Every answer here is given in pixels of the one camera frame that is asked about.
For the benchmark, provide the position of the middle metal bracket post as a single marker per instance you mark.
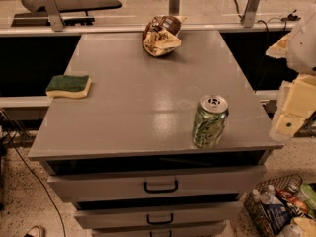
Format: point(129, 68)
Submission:
point(174, 7)

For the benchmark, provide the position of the metal bracket post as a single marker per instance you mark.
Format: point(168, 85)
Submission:
point(54, 17)
point(248, 19)
point(174, 7)

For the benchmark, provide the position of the brown chip bag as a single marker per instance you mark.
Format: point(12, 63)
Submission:
point(160, 36)

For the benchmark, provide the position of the green packet in basket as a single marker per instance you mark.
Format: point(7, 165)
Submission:
point(307, 195)

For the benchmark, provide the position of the wire basket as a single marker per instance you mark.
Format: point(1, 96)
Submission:
point(255, 209)

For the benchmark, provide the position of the left metal bracket post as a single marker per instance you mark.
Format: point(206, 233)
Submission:
point(54, 17)

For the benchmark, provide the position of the green soda can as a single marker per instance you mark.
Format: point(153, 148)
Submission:
point(210, 120)

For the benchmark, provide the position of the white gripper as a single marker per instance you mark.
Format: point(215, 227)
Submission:
point(304, 49)

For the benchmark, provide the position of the red snack packet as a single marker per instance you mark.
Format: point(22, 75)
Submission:
point(291, 198)

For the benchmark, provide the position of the grey drawer cabinet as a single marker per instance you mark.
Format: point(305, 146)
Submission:
point(124, 155)

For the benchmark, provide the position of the white shoe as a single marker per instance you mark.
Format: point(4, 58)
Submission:
point(36, 231)

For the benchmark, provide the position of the right metal bracket post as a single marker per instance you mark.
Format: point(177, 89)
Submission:
point(248, 19)

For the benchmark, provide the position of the dark blue snack bag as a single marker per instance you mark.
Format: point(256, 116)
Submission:
point(277, 215)

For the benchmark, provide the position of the green yellow sponge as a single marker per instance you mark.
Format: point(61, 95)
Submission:
point(69, 86)

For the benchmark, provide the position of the clear water bottle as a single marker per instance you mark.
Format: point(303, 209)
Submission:
point(267, 196)

